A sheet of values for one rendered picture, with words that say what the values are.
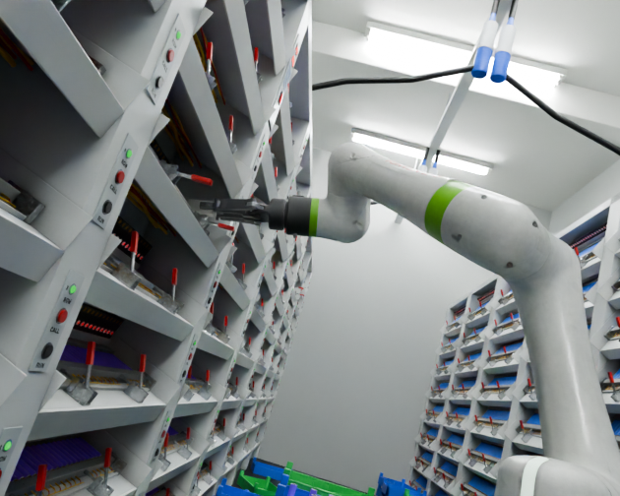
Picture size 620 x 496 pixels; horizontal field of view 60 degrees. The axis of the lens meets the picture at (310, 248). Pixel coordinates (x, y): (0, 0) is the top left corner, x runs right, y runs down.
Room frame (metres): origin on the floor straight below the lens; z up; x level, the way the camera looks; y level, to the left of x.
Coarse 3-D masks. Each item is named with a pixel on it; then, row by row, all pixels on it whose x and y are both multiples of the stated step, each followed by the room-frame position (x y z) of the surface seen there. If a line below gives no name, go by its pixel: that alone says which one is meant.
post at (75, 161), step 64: (128, 0) 0.63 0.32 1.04; (192, 0) 0.68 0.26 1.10; (0, 64) 0.64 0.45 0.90; (128, 64) 0.63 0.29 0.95; (0, 128) 0.64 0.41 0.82; (64, 128) 0.63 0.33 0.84; (128, 128) 0.65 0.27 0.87; (64, 192) 0.63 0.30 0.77; (64, 256) 0.63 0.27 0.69; (0, 320) 0.63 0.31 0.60
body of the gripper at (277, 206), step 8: (272, 200) 1.20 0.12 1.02; (280, 200) 1.20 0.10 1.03; (264, 208) 1.19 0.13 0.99; (272, 208) 1.19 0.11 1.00; (280, 208) 1.19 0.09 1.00; (264, 216) 1.21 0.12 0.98; (272, 216) 1.19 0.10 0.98; (280, 216) 1.19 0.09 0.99; (272, 224) 1.21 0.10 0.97; (280, 224) 1.20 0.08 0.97
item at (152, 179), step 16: (160, 128) 0.72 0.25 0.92; (144, 160) 0.74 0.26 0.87; (144, 176) 0.77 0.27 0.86; (160, 176) 0.81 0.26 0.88; (128, 192) 1.01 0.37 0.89; (144, 192) 1.10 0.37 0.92; (160, 192) 0.85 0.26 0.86; (176, 192) 0.89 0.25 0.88; (144, 208) 1.11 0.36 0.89; (160, 208) 0.89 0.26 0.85; (176, 208) 0.94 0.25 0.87; (176, 224) 0.99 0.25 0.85; (192, 224) 1.05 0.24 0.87; (192, 240) 1.11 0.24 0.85; (208, 240) 1.19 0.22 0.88; (224, 240) 1.32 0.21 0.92; (208, 256) 1.26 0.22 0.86
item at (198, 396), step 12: (192, 372) 2.03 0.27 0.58; (204, 372) 2.02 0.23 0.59; (192, 384) 1.83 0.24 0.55; (204, 384) 2.00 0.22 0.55; (216, 384) 2.02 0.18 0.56; (180, 396) 1.42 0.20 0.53; (192, 396) 1.58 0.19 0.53; (204, 396) 1.83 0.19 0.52; (216, 396) 2.02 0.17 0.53; (180, 408) 1.50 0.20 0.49; (192, 408) 1.66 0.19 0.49; (204, 408) 1.85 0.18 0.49
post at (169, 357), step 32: (288, 0) 1.33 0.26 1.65; (288, 32) 1.32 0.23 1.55; (224, 128) 1.33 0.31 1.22; (192, 192) 1.33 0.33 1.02; (224, 192) 1.33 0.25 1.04; (160, 224) 1.34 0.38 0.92; (160, 256) 1.33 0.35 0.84; (192, 256) 1.33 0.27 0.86; (224, 256) 1.38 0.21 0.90; (192, 288) 1.32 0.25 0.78; (128, 320) 1.34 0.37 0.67; (160, 352) 1.33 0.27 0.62; (160, 416) 1.32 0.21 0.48; (128, 448) 1.33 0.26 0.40; (160, 448) 1.41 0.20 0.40
